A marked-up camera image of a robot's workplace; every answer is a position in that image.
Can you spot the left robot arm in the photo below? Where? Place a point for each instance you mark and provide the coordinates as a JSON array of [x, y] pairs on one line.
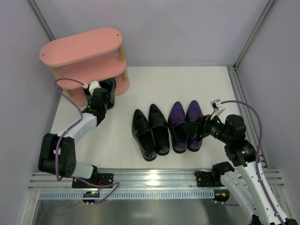
[[57, 154]]

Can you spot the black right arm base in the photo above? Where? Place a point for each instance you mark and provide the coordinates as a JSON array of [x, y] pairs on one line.
[[205, 180]]

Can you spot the aluminium front rail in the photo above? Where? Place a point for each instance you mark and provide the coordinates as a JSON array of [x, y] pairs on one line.
[[128, 178]]

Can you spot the aluminium rail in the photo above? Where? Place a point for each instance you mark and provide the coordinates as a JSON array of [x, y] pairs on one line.
[[248, 115], [128, 178]]

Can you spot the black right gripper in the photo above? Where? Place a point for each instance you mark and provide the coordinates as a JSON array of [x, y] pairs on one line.
[[201, 126]]

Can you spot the pink three-tier shoe shelf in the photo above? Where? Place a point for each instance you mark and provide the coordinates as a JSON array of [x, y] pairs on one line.
[[95, 55]]

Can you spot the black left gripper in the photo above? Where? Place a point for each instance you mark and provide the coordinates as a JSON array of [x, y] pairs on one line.
[[108, 94]]

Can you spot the green loafer shoe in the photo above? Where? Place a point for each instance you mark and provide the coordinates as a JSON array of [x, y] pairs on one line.
[[87, 97], [110, 86]]

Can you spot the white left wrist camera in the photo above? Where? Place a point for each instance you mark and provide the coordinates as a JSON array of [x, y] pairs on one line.
[[90, 87]]

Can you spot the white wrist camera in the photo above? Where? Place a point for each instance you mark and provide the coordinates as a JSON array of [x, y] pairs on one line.
[[90, 87], [218, 108]]

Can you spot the aluminium right corner post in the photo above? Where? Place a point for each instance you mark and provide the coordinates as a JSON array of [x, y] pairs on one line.
[[255, 31]]

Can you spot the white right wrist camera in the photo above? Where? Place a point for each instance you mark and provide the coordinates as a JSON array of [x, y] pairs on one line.
[[218, 108]]

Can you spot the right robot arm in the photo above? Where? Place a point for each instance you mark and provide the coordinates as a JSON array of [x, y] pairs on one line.
[[242, 175]]

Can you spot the slotted grey cable duct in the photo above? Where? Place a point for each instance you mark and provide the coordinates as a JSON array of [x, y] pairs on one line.
[[128, 195]]

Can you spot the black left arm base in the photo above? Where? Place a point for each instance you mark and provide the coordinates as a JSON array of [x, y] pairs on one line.
[[98, 180]]

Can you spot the aluminium left corner post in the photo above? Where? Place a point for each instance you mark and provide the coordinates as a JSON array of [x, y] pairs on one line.
[[41, 19]]

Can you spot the purple loafer shoe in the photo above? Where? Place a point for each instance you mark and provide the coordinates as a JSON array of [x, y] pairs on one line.
[[176, 120], [193, 112]]

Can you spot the aluminium corner post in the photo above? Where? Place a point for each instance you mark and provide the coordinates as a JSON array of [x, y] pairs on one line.
[[41, 19], [255, 31]]

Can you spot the aluminium right side rail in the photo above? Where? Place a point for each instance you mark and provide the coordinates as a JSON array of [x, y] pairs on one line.
[[248, 115]]

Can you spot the black patent loafer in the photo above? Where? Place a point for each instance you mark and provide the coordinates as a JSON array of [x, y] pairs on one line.
[[159, 127], [143, 135]]

